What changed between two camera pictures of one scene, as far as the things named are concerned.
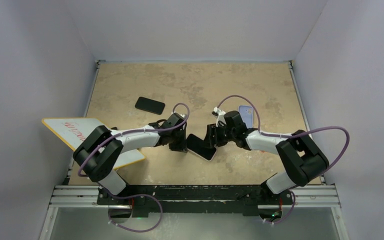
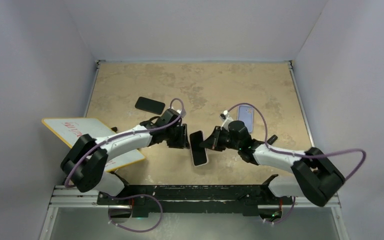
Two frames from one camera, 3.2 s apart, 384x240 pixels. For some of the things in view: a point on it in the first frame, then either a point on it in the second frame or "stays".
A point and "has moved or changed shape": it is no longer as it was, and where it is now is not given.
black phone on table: x=150 y=105 stays
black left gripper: x=181 y=146 stays
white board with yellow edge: x=70 y=131 stays
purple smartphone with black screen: x=197 y=146 has moved or changed shape
